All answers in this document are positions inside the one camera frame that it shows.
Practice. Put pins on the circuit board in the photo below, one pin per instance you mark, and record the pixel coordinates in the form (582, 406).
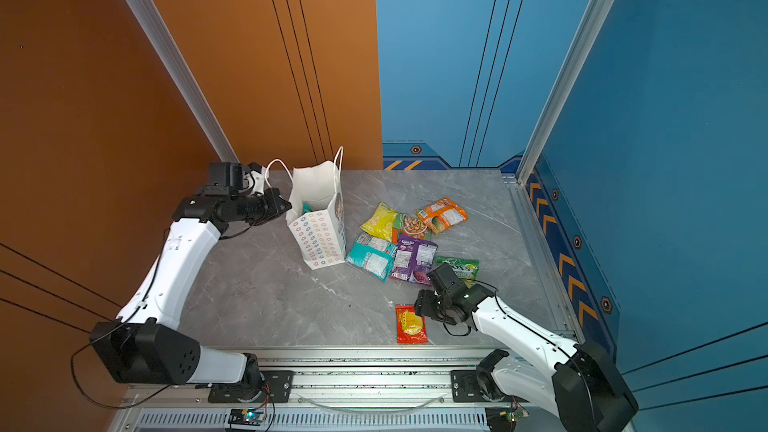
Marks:
(247, 419)
(505, 419)

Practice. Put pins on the purple Savoria snack bag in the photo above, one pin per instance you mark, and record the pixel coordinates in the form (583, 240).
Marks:
(413, 260)

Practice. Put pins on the red yellow snack packet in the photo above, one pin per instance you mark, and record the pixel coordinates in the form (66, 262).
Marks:
(410, 326)

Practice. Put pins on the right circuit board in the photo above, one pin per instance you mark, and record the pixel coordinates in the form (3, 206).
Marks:
(505, 419)

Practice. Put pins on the orange snack bag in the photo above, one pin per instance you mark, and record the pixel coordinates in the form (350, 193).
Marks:
(442, 215)

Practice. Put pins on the teal snack bag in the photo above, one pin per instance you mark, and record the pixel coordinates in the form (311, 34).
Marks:
(372, 254)

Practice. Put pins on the aluminium rail frame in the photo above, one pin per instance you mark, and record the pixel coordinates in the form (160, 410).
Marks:
(393, 388)

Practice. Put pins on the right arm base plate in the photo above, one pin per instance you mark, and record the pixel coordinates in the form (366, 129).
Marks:
(468, 386)

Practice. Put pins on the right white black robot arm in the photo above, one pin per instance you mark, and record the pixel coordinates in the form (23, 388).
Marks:
(578, 383)

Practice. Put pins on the yellow snack bag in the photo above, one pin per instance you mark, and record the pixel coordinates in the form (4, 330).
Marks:
(380, 224)

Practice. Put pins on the green nut snack bag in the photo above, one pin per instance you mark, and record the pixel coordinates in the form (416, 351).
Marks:
(404, 224)

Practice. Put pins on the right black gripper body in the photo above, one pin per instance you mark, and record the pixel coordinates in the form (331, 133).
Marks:
(444, 313)

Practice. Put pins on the left circuit board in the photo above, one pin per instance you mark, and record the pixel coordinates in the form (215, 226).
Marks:
(247, 419)

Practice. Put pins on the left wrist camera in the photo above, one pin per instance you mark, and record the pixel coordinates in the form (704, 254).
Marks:
(234, 179)

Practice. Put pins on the white patterned paper bag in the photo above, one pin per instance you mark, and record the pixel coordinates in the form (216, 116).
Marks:
(320, 234)

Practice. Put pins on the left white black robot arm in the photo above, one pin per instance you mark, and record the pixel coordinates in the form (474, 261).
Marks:
(143, 344)

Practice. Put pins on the green yellow Fox's candy bag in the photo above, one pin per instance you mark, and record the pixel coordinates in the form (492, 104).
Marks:
(466, 269)

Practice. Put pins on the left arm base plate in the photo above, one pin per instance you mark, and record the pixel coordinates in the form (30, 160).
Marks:
(272, 386)

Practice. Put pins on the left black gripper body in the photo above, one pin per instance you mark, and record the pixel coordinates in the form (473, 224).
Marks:
(261, 209)

